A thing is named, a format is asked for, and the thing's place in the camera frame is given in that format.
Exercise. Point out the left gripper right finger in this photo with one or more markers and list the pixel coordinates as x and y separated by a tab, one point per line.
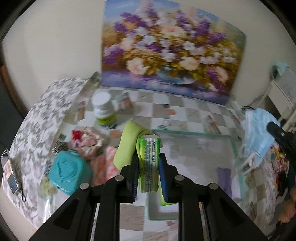
205	211

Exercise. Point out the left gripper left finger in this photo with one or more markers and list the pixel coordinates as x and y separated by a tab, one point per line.
93	212

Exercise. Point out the pink white fuzzy sock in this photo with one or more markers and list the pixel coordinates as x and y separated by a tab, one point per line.
103	167

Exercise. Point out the light blue face mask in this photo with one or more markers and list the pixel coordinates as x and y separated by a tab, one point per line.
256	140

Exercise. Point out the small green tissue pack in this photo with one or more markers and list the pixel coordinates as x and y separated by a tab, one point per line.
162	200

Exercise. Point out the purple wet wipes pack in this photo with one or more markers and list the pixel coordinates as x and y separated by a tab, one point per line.
224	180

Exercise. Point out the lime green microfiber cloth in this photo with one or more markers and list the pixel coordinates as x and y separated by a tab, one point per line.
130	143

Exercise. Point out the pink floral scrunchie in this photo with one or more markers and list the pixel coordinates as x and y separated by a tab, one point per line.
87	142

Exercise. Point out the leopard print scrunchie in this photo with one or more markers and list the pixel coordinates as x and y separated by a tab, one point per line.
58	147

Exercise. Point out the basket of colourful toys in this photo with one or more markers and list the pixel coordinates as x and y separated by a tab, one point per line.
284	177

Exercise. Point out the white chair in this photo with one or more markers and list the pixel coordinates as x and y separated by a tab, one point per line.
281	92

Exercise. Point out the teal plastic toy box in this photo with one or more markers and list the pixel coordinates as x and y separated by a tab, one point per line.
68	171

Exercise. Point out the teal shallow cardboard tray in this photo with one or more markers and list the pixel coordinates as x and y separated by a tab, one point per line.
197	156

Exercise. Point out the teal cloth on shelf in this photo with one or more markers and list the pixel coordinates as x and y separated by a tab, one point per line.
278	69

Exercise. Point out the white green pill bottle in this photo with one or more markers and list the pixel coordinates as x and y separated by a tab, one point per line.
103	110

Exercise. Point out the checkered picture tablecloth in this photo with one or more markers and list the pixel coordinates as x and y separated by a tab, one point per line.
44	125

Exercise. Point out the smartphone with keyring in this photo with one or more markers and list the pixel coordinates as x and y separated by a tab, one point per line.
10	175

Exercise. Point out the floral painting canvas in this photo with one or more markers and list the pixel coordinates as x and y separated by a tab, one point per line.
170	47

